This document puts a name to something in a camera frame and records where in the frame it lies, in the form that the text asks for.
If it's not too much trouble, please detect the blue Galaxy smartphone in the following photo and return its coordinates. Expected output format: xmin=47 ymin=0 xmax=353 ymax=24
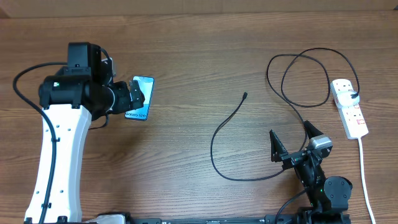
xmin=124 ymin=76 xmax=155 ymax=121

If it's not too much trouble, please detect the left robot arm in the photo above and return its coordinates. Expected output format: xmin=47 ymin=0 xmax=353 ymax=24
xmin=24 ymin=42 xmax=145 ymax=223

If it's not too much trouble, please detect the white power strip cord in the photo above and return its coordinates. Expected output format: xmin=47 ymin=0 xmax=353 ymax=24
xmin=358 ymin=138 xmax=377 ymax=224

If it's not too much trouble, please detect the white power strip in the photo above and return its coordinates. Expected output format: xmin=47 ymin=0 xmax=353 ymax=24
xmin=330 ymin=79 xmax=369 ymax=139

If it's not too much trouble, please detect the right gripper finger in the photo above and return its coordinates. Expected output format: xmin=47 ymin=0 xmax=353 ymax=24
xmin=269 ymin=130 xmax=289 ymax=162
xmin=303 ymin=120 xmax=323 ymax=139

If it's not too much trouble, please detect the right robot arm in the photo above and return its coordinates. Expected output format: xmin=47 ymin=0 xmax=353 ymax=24
xmin=264 ymin=121 xmax=353 ymax=223

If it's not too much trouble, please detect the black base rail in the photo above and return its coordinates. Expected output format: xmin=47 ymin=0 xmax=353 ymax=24
xmin=89 ymin=212 xmax=351 ymax=224

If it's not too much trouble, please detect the white USB charger plug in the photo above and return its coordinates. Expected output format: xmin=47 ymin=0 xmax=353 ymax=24
xmin=335 ymin=91 xmax=360 ymax=108

